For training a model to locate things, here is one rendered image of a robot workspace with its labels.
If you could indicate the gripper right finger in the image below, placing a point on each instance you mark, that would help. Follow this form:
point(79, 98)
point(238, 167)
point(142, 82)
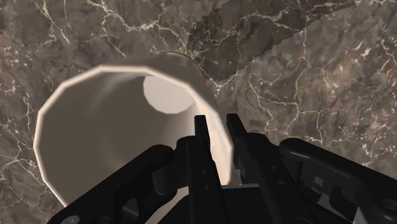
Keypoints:
point(279, 173)

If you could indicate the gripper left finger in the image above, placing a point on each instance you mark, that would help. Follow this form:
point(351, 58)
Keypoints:
point(198, 167)

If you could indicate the white cup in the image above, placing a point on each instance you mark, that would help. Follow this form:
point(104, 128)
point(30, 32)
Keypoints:
point(102, 130)

